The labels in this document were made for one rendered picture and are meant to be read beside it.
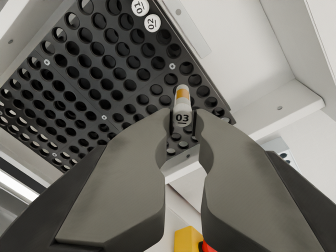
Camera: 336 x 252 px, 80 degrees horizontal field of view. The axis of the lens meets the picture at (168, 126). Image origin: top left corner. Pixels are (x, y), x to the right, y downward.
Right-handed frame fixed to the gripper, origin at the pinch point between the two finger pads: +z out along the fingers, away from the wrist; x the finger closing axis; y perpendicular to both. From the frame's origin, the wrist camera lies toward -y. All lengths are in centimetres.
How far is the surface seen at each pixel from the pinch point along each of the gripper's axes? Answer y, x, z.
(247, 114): 6.8, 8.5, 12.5
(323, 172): 25.2, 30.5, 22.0
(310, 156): 21.1, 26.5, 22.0
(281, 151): 17.3, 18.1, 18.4
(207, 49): -0.7, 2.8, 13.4
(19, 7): -4.9, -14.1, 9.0
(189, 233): 34.0, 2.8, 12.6
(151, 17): -4.3, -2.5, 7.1
